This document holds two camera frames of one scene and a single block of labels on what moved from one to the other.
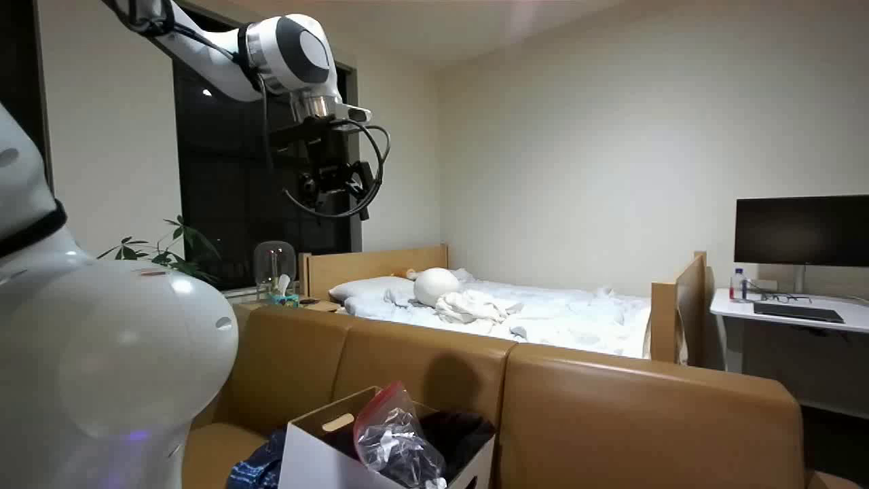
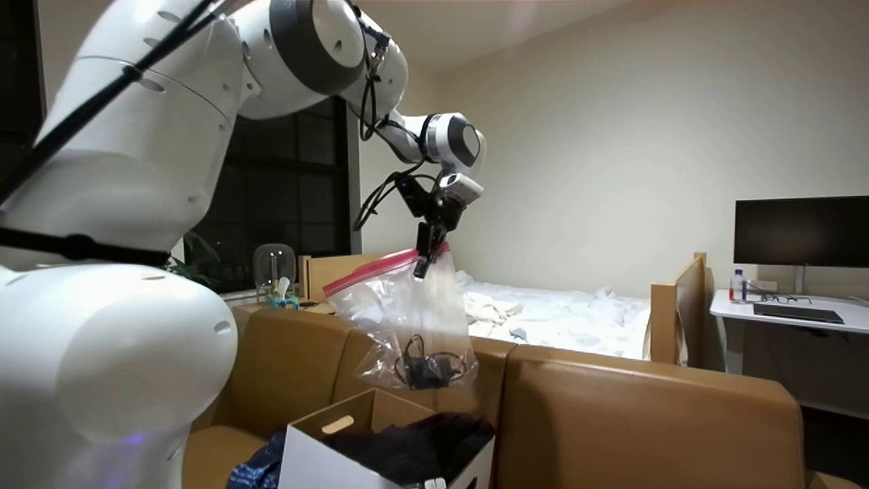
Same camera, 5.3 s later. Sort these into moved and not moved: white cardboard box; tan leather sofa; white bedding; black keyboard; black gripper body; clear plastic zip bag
Moved: clear plastic zip bag; black gripper body
Not moved: white cardboard box; tan leather sofa; white bedding; black keyboard
